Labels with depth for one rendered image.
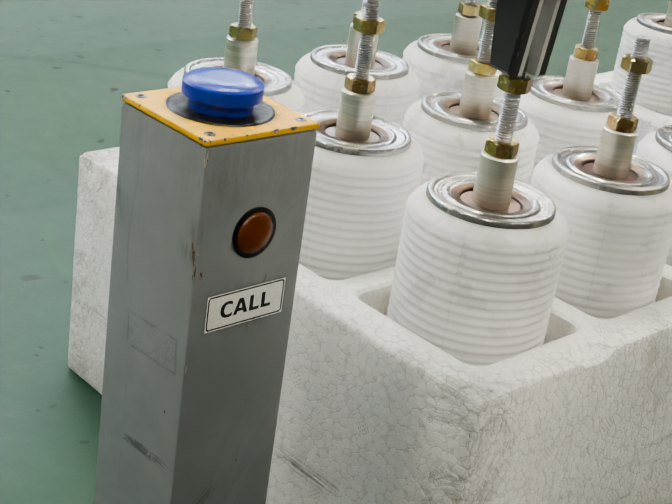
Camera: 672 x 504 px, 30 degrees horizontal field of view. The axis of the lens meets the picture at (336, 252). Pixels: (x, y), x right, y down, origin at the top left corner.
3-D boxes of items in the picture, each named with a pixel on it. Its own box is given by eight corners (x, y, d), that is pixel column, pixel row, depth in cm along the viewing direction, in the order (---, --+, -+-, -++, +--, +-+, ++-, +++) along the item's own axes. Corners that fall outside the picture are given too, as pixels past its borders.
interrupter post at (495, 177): (504, 218, 71) (515, 164, 70) (464, 208, 72) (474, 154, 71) (514, 205, 73) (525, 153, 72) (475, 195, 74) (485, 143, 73)
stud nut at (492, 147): (508, 162, 70) (511, 148, 70) (480, 153, 71) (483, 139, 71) (519, 153, 72) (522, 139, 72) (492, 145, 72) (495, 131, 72)
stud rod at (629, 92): (619, 156, 79) (648, 40, 76) (604, 151, 80) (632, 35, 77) (625, 152, 80) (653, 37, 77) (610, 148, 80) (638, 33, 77)
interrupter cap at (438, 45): (525, 63, 103) (527, 55, 103) (468, 73, 98) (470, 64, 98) (456, 37, 108) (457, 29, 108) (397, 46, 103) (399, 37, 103)
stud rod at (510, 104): (500, 184, 71) (526, 56, 68) (483, 179, 72) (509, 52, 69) (506, 179, 72) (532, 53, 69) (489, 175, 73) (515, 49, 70)
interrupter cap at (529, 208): (538, 246, 68) (541, 234, 68) (408, 210, 70) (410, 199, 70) (565, 203, 75) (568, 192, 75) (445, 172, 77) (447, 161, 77)
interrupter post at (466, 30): (482, 57, 103) (489, 18, 102) (464, 60, 102) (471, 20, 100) (460, 49, 105) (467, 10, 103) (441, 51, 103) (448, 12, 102)
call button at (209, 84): (276, 125, 62) (281, 85, 61) (212, 136, 59) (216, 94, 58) (227, 100, 64) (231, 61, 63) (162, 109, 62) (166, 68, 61)
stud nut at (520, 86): (522, 97, 69) (525, 82, 68) (493, 89, 69) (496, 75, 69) (533, 90, 70) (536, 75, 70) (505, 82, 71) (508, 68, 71)
